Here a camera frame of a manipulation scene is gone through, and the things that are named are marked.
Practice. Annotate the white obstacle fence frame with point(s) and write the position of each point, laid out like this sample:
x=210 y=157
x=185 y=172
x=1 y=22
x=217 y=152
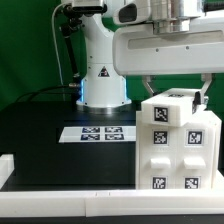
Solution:
x=107 y=203

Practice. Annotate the white door panel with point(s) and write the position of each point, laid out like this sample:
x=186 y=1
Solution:
x=195 y=149
x=157 y=154

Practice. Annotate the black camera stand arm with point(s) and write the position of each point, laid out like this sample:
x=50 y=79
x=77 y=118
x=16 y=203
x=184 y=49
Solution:
x=70 y=46

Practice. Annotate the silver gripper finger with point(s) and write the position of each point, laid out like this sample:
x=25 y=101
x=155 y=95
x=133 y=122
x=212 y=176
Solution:
x=148 y=82
x=200 y=97

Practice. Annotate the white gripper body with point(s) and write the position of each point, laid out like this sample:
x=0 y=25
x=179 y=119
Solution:
x=138 y=51

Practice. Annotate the white cabinet top block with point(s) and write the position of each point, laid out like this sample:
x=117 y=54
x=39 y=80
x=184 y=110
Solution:
x=174 y=107

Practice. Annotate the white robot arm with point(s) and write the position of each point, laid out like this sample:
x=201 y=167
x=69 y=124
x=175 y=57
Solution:
x=103 y=88

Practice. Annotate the white marker base plate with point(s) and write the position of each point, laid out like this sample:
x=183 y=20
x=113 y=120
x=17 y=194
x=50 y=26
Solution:
x=98 y=134

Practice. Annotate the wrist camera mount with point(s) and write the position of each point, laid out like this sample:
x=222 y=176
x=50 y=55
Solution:
x=133 y=12

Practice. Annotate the white cabinet body box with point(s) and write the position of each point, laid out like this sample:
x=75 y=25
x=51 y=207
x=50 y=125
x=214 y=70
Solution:
x=207 y=117

